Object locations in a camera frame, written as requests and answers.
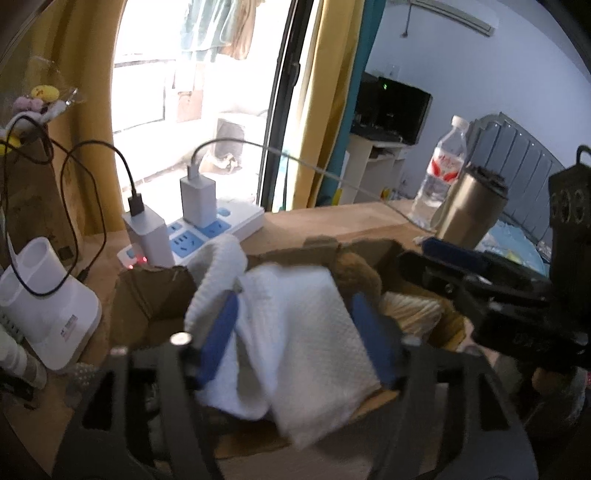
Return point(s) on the yellow curtain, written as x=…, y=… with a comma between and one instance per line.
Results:
x=328, y=92
x=83, y=69

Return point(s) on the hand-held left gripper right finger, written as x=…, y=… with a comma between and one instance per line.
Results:
x=374, y=337

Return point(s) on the grey bed headboard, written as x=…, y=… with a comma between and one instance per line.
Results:
x=521, y=157

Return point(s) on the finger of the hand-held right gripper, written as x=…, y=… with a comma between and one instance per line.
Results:
x=457, y=254
x=461, y=286

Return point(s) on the black monitor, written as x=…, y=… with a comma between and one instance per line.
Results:
x=401, y=110

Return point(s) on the white air conditioner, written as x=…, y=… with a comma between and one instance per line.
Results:
x=461, y=14

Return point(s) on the bag of cotton swabs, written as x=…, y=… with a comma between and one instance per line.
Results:
x=411, y=310

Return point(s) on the pale pink plush toy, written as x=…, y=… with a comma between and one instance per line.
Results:
x=27, y=104

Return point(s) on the small white desk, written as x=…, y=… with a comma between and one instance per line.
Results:
x=360, y=166

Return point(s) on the cardboard box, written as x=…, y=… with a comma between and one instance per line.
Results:
x=152, y=295

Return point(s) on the steel tumbler with black lid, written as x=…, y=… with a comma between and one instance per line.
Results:
x=466, y=207

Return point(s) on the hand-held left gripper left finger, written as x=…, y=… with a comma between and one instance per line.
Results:
x=217, y=332

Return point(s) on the white cloth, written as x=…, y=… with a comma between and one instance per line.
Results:
x=304, y=332

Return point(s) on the white plastic holder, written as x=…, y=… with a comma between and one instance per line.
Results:
x=60, y=318

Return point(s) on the grey outdoor appliance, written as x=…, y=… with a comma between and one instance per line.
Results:
x=231, y=134

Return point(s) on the yellow plush toy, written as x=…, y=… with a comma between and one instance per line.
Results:
x=45, y=92

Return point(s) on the grey-blue hanging towel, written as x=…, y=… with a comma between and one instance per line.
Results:
x=203, y=27

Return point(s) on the beige hanging garment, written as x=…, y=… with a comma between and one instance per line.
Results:
x=240, y=32

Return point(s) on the white pill bottle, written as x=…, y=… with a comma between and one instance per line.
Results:
x=18, y=360

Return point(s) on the brown fuzzy plush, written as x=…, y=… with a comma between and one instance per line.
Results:
x=355, y=272

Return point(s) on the clear water bottle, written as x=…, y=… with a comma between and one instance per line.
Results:
x=438, y=182

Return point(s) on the white and blue power strip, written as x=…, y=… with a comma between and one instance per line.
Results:
x=240, y=219

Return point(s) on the black door frame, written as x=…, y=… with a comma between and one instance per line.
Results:
x=281, y=115

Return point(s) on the blue printed blanket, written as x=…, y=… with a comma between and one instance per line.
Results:
x=512, y=240

